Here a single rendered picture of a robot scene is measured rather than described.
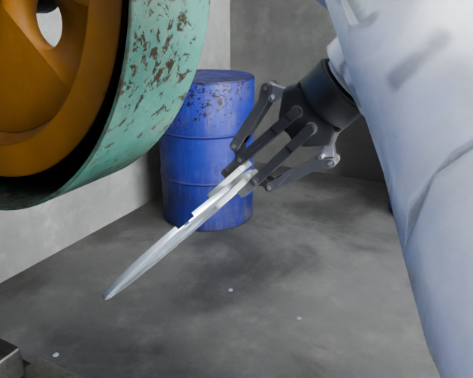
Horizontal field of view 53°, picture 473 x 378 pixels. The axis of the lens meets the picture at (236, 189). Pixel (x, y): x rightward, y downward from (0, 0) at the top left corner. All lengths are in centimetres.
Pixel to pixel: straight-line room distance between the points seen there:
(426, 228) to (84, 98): 63
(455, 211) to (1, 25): 84
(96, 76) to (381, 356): 159
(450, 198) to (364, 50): 9
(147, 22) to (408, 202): 50
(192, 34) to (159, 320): 157
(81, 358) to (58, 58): 140
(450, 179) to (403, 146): 4
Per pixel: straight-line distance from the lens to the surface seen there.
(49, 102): 87
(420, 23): 22
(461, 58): 21
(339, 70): 50
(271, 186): 59
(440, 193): 18
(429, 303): 17
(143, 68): 67
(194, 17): 74
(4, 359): 95
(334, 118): 52
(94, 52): 73
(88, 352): 203
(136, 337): 206
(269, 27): 384
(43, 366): 100
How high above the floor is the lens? 127
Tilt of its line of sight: 21 degrees down
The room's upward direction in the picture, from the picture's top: straight up
